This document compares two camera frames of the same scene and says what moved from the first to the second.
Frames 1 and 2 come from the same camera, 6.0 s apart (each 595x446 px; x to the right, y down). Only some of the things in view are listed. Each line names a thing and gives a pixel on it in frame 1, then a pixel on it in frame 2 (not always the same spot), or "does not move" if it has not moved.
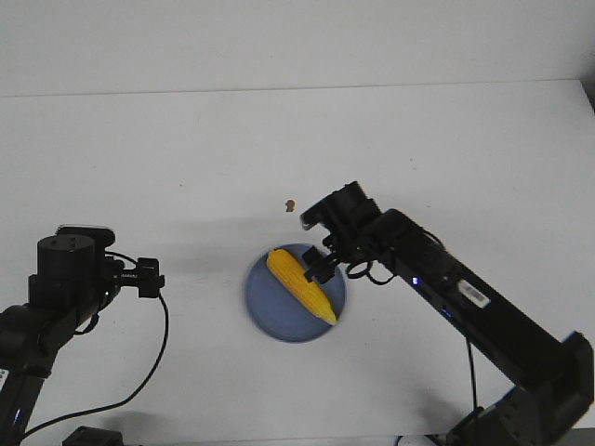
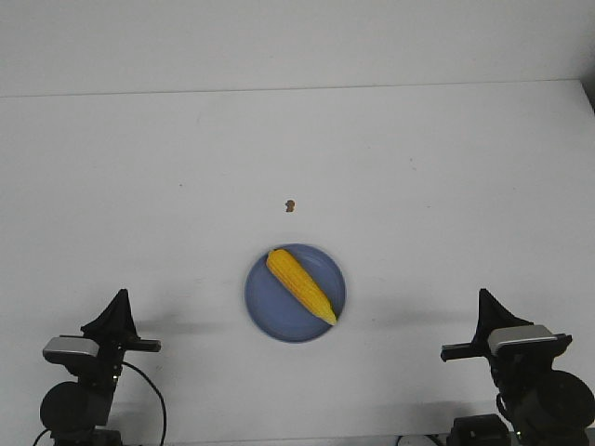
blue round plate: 279,313 does not move
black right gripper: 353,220 to 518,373
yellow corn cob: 307,291 does not move
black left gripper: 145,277 to 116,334
